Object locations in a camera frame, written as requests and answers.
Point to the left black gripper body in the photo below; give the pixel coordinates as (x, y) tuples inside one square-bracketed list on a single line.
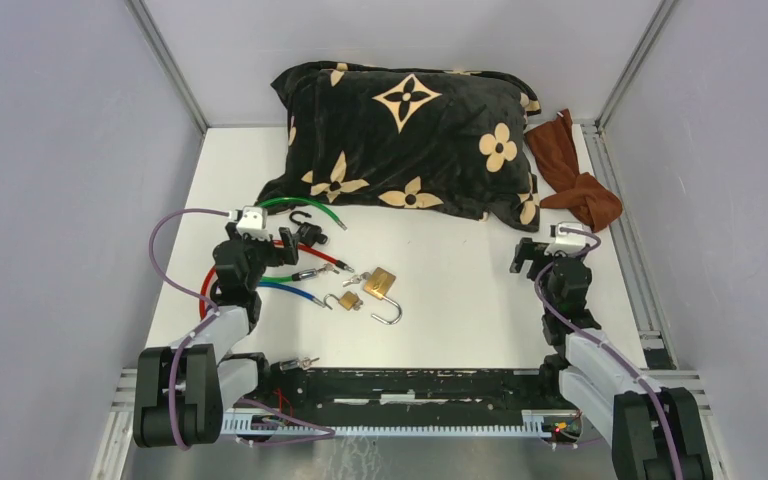
[(261, 254)]

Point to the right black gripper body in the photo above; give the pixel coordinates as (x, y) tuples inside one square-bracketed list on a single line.
[(545, 260)]

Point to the small brass padlock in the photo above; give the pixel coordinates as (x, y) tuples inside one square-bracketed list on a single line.
[(348, 301)]

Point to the small silver keys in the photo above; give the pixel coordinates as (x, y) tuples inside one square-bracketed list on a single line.
[(355, 278)]

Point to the large brass padlock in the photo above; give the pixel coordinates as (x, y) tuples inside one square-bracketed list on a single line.
[(378, 283)]

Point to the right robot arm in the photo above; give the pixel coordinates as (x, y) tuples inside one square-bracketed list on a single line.
[(654, 431)]

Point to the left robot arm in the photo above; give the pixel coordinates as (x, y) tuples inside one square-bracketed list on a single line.
[(184, 389)]

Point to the black padlock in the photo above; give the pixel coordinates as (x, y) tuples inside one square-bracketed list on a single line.
[(307, 233)]

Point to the brown cloth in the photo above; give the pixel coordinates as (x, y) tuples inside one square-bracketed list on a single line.
[(592, 204)]

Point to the black floral pillow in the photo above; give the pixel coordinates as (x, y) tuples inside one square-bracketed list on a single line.
[(447, 141)]

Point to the blue cable lock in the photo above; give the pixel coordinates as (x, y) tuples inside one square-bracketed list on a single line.
[(291, 291)]

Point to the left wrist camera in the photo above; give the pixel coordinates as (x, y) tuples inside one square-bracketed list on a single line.
[(252, 222)]

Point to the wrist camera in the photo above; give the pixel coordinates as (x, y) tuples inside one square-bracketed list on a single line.
[(252, 222), (567, 238)]

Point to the green cable lock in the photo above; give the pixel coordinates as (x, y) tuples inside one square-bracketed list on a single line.
[(298, 201)]

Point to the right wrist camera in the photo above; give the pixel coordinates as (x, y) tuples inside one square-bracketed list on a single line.
[(567, 238)]

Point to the red cable lock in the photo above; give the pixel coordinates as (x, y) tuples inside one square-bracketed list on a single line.
[(211, 274)]

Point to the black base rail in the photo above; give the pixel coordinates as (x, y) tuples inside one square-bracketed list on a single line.
[(432, 398)]

